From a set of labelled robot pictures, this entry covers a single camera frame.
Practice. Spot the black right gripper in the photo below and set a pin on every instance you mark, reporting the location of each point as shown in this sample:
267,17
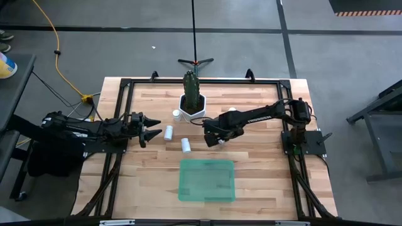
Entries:
212,140

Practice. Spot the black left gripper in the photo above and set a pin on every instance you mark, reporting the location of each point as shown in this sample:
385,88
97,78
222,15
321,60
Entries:
136,125

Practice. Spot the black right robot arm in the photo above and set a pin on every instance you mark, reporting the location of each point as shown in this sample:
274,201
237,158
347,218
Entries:
259,117

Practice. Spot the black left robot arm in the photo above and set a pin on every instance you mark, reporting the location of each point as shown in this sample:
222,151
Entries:
78,127

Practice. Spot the green translucent plastic basket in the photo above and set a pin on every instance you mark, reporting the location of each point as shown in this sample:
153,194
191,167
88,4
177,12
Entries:
220,175

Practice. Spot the white hexagonal plant pot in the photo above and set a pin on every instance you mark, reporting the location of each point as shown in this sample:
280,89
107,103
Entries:
192,119

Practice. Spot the green cactus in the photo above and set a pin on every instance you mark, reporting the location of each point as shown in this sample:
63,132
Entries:
191,91

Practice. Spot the black fabric bag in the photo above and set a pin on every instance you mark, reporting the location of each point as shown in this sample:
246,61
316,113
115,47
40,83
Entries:
53,160

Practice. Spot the black tripod stand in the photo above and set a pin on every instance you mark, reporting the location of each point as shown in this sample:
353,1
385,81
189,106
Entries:
193,31

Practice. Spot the black clamp lever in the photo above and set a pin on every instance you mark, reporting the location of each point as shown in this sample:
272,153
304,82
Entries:
325,138

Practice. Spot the dark grey desk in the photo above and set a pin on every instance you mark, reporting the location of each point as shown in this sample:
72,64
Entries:
14,94

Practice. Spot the yellow blue white container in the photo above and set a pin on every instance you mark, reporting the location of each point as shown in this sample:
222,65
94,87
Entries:
4,66

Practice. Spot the dark grey metal stand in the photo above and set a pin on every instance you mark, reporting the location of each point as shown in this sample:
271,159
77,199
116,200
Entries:
375,138

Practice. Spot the person's shoe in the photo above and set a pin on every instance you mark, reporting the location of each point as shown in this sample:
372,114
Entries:
4,36
3,47

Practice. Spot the black mat with orange stripes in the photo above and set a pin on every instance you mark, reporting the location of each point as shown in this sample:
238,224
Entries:
361,4

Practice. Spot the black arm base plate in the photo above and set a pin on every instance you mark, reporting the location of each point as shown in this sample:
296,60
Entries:
106,148
314,141

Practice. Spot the black aluminium frame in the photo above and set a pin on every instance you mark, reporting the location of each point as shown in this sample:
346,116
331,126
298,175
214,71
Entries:
220,81

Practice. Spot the silver metal bracket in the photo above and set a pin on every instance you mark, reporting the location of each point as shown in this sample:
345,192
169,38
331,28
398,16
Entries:
292,223
116,223

